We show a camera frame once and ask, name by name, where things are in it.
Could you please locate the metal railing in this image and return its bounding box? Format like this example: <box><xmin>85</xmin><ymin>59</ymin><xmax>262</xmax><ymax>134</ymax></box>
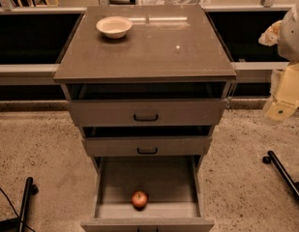
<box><xmin>0</xmin><ymin>0</ymin><xmax>299</xmax><ymax>86</ymax></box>

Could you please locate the black left base leg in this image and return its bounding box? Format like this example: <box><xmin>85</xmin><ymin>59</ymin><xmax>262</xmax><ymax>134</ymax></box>
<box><xmin>0</xmin><ymin>177</ymin><xmax>39</xmax><ymax>232</ymax></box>

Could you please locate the grey top drawer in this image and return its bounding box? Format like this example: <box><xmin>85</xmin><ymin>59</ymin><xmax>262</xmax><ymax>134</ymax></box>
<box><xmin>68</xmin><ymin>99</ymin><xmax>225</xmax><ymax>127</ymax></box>

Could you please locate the white bowl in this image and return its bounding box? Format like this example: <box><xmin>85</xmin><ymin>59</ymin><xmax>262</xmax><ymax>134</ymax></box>
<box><xmin>96</xmin><ymin>16</ymin><xmax>133</xmax><ymax>39</ymax></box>

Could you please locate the grey drawer cabinet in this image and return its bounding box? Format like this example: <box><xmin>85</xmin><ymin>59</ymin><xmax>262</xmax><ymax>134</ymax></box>
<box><xmin>52</xmin><ymin>4</ymin><xmax>237</xmax><ymax>232</ymax></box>

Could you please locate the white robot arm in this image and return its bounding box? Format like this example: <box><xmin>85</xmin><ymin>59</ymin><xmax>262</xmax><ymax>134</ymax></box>
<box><xmin>263</xmin><ymin>0</ymin><xmax>299</xmax><ymax>123</ymax></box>

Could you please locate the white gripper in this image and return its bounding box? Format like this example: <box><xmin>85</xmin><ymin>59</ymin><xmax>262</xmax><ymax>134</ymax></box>
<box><xmin>264</xmin><ymin>63</ymin><xmax>299</xmax><ymax>124</ymax></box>

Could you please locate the black base leg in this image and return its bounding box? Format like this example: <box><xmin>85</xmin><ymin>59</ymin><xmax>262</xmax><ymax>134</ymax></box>
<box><xmin>262</xmin><ymin>151</ymin><xmax>299</xmax><ymax>202</ymax></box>
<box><xmin>0</xmin><ymin>177</ymin><xmax>39</xmax><ymax>232</ymax></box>

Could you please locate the black cable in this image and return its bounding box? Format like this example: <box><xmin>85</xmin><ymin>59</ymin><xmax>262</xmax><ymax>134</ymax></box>
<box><xmin>0</xmin><ymin>182</ymin><xmax>37</xmax><ymax>232</ymax></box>

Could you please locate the grey middle drawer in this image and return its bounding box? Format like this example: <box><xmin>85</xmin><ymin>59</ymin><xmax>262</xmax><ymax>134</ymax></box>
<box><xmin>82</xmin><ymin>136</ymin><xmax>212</xmax><ymax>157</ymax></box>

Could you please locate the red apple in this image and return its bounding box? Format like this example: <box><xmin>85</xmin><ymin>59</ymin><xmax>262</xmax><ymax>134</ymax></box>
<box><xmin>131</xmin><ymin>190</ymin><xmax>148</xmax><ymax>210</ymax></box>

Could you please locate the grey bottom drawer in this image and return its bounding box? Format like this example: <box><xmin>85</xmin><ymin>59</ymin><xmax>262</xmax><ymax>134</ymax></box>
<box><xmin>80</xmin><ymin>156</ymin><xmax>214</xmax><ymax>232</ymax></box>

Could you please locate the black right base leg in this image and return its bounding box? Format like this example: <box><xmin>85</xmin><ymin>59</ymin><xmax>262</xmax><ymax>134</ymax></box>
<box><xmin>262</xmin><ymin>151</ymin><xmax>299</xmax><ymax>202</ymax></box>

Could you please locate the grey drawer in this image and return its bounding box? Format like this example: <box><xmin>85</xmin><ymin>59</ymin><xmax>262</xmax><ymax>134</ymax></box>
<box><xmin>80</xmin><ymin>156</ymin><xmax>214</xmax><ymax>232</ymax></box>
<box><xmin>82</xmin><ymin>136</ymin><xmax>212</xmax><ymax>157</ymax></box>
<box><xmin>68</xmin><ymin>99</ymin><xmax>225</xmax><ymax>127</ymax></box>

